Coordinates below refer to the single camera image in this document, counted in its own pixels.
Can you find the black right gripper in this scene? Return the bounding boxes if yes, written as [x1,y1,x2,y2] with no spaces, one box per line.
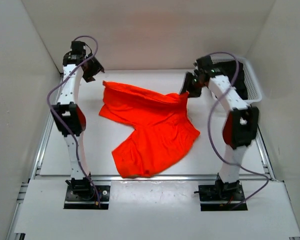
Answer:
[179,71,206,99]

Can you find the aluminium table edge rail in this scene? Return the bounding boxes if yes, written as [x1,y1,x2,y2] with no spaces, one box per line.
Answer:
[31,69,276,182]

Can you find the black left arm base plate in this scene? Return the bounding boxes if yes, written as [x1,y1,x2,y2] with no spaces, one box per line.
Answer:
[63,180,111,210]

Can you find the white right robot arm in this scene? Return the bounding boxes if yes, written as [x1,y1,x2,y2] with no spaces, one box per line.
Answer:
[180,55,259,200]

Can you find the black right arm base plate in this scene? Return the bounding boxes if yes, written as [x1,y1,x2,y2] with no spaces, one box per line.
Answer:
[193,184,245,212]

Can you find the orange shorts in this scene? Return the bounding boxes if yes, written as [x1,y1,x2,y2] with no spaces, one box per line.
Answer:
[99,81,200,178]

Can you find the black folded shorts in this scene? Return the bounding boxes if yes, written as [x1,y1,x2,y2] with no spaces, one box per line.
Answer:
[218,60,248,100]

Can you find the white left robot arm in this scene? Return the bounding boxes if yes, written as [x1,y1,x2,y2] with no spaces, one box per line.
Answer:
[49,39,105,202]

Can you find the white plastic basket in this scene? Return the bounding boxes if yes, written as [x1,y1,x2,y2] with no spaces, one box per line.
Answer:
[211,54,262,104]

